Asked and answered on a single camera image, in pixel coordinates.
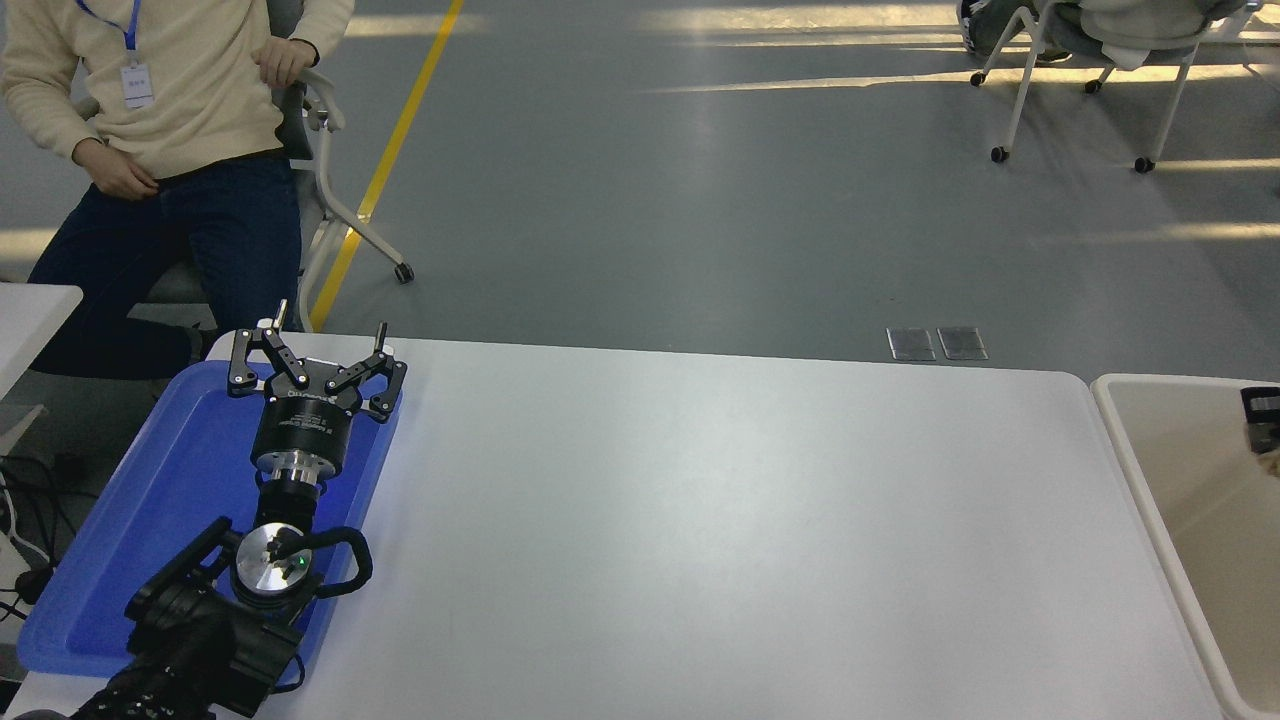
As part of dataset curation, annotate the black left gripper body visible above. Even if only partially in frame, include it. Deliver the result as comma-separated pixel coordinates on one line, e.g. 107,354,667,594
250,358,373,469

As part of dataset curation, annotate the person's right hand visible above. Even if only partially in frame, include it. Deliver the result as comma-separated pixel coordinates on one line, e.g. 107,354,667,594
88,148,161,199

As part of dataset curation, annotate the person's left hand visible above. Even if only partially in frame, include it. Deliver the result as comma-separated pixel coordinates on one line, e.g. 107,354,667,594
252,36,321,87

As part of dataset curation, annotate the large pale bin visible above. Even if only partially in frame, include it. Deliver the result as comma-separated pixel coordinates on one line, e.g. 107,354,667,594
1090,373,1280,720

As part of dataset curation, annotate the blue plastic tray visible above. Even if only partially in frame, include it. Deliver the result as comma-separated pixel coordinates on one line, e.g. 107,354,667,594
17,360,403,691

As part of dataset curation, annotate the white office chair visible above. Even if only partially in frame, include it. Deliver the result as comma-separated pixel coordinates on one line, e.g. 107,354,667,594
140,0,416,336

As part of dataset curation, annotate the small white side table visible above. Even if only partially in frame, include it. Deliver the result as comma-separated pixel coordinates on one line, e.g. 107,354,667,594
0,283,83,401

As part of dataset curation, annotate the white wheeled chair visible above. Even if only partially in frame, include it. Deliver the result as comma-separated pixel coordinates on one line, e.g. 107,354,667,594
970,0,1256,174

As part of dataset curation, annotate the seated person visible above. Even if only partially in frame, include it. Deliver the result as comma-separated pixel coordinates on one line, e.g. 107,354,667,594
955,0,1251,71

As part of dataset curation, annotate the black floor cable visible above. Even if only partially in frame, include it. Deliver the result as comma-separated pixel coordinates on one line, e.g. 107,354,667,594
0,456,81,566

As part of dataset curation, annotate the white floor cable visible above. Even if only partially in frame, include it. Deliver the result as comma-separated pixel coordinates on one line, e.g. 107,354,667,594
0,476,49,569

